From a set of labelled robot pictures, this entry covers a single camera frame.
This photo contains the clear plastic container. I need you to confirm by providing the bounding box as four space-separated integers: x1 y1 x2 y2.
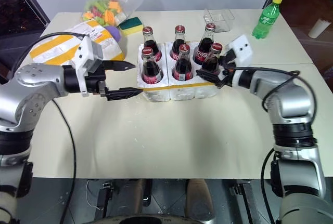
202 8 235 33

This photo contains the clear bag of coloured blocks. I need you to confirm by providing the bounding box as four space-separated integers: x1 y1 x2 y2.
81 0 146 28

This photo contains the green plastic soda bottle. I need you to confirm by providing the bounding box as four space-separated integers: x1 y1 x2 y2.
251 0 284 39

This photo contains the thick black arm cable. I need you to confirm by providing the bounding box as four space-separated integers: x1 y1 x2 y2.
259 148 281 224
51 98 77 224

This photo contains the black table frame bracket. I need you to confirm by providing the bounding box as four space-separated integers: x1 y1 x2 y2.
229 179 259 215
96 179 116 209

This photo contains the yellow green sponge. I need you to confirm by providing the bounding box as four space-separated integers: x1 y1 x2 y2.
118 17 144 36

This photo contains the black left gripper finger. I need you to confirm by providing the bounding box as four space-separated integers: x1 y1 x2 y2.
105 87 144 102
103 61 137 72

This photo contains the purple soft object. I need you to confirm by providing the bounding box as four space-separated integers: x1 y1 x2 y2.
104 25 123 44

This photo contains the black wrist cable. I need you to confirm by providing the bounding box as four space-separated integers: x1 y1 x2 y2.
225 65 318 113
10 32 88 77

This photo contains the white foam crate yellow tape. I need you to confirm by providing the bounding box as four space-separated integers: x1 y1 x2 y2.
136 40 230 103

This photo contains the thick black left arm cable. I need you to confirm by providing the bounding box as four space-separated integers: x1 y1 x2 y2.
51 98 77 224

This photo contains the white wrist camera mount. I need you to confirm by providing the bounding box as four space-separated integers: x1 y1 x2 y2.
74 34 105 97
224 34 254 68

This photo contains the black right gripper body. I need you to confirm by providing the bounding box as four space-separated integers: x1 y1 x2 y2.
219 51 237 88

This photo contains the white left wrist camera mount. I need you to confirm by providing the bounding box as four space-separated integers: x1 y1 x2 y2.
74 34 105 97

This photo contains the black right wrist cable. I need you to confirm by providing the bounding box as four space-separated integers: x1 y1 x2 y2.
225 65 318 113

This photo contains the white paper cup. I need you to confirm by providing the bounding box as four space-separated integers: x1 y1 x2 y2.
308 18 331 39

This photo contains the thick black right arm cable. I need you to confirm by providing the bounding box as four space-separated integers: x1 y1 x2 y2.
259 148 281 224

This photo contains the glass cola bottle red cap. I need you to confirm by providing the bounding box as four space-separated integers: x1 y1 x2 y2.
193 22 217 67
171 44 195 82
140 47 165 85
142 26 163 62
201 42 224 77
170 24 187 61

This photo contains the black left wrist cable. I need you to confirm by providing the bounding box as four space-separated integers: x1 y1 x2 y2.
10 32 88 77

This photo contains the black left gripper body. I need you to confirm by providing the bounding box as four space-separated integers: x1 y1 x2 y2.
84 61 110 98

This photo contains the thin white wire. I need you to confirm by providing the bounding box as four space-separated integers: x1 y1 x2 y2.
85 181 101 211

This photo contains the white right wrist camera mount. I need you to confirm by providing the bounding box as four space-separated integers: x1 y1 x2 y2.
224 34 254 68

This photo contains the white box yellow tape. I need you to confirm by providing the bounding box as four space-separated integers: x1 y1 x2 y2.
29 19 125 67

